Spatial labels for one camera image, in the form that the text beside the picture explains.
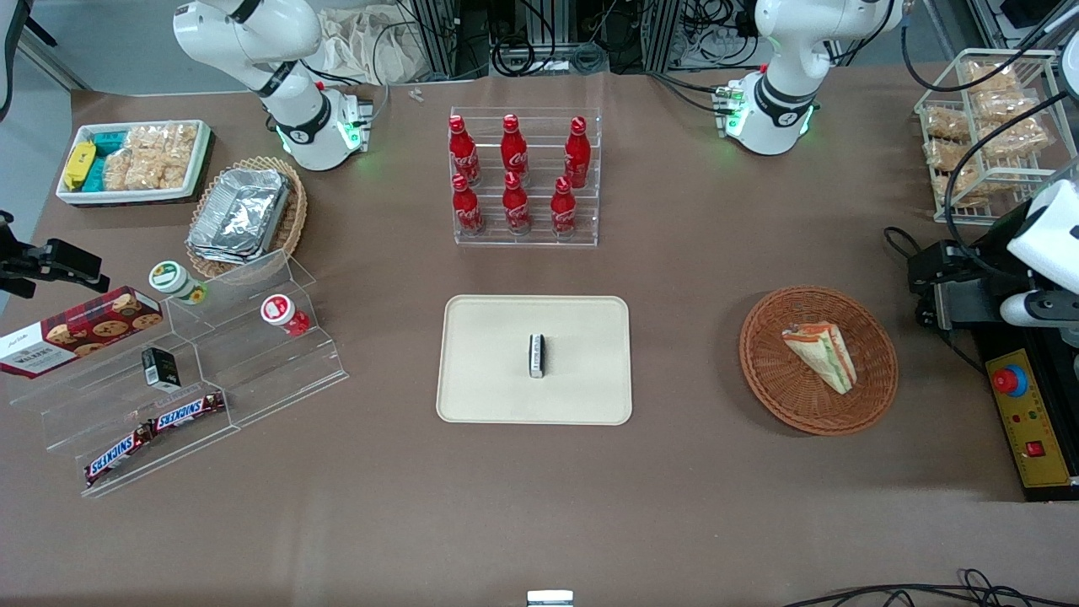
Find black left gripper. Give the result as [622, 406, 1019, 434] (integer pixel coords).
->
[907, 240, 1012, 331]

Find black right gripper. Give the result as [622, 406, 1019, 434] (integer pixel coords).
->
[0, 211, 111, 301]

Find wrapped triangular sandwich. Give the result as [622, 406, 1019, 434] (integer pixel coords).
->
[781, 321, 859, 396]

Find round brown wicker basket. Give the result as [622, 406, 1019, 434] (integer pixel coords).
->
[738, 286, 900, 438]

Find oval light wicker basket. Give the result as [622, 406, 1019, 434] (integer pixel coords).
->
[185, 156, 309, 280]

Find beige rectangular tray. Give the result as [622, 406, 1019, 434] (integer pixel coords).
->
[435, 293, 634, 427]

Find red tartan Walkers cookie box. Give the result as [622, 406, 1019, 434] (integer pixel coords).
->
[0, 286, 164, 380]

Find white rectangular snack bin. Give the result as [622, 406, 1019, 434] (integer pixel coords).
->
[55, 120, 212, 207]

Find clear bagged snack pack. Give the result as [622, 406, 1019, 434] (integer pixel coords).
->
[921, 105, 972, 141]
[971, 96, 1052, 159]
[961, 61, 1026, 95]
[926, 139, 985, 209]

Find yellow snack packet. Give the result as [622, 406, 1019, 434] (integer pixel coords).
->
[62, 141, 98, 191]

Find green lid white cup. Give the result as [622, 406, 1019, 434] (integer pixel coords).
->
[148, 261, 208, 305]

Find teal snack packet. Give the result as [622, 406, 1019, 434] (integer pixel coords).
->
[84, 130, 129, 192]

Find small black carton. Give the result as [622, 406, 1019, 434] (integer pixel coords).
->
[141, 346, 182, 393]

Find clear rice cracker pack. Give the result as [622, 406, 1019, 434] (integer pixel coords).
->
[103, 124, 200, 192]

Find yellow black control box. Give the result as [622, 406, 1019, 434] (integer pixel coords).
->
[968, 327, 1079, 503]

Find Snickers chocolate bar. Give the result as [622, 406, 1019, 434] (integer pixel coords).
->
[149, 390, 228, 433]
[83, 423, 153, 489]

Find stacked aluminium foil containers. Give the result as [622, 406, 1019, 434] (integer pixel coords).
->
[186, 168, 293, 267]

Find clear acrylic stepped stand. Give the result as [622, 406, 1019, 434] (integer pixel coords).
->
[8, 248, 351, 499]

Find red lid white cup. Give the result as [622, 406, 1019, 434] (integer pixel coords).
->
[260, 293, 312, 338]

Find red Coca-Cola bottle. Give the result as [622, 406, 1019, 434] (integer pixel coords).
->
[563, 115, 593, 189]
[448, 115, 482, 185]
[500, 114, 530, 180]
[451, 174, 486, 237]
[550, 175, 579, 238]
[502, 171, 533, 234]

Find beige cloth bag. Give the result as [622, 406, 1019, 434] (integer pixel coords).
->
[314, 7, 427, 86]

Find clear acrylic bottle rack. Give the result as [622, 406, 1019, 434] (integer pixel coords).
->
[448, 106, 603, 248]

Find white wire rack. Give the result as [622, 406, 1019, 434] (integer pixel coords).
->
[914, 48, 1079, 226]

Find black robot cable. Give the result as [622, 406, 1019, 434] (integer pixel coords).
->
[899, 17, 1079, 254]

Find black floor cable bundle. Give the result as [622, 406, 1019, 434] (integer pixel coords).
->
[780, 568, 1079, 607]

